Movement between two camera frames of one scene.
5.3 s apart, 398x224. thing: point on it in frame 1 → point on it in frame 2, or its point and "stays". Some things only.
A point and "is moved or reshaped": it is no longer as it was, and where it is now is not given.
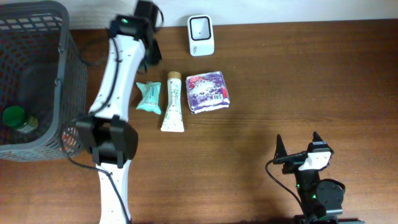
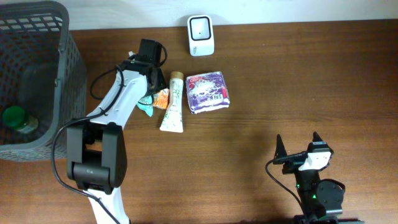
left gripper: (157, 59) → (162, 84)
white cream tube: (173, 119) stays
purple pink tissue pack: (207, 91) stays
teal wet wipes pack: (150, 98) is moved or reshaped
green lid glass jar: (15, 116) stays
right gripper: (292, 157) stays
